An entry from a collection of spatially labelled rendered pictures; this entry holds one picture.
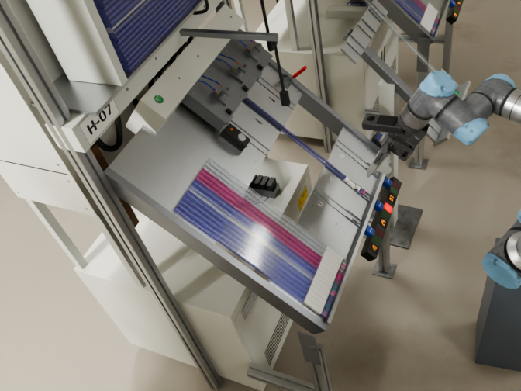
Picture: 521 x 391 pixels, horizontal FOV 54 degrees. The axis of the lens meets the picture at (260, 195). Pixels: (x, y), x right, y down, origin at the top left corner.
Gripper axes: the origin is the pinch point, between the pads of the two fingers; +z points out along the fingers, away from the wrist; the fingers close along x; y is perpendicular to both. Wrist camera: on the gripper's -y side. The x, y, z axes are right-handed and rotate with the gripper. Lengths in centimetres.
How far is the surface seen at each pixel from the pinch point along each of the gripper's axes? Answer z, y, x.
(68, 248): 58, -74, -48
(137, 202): 3, -50, -49
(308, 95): 7.2, -26.5, 18.9
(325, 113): 10.6, -18.6, 18.9
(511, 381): 55, 89, -12
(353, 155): 14.0, -3.5, 11.3
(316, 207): 12.8, -7.7, -16.2
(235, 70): -5.1, -48.2, 0.5
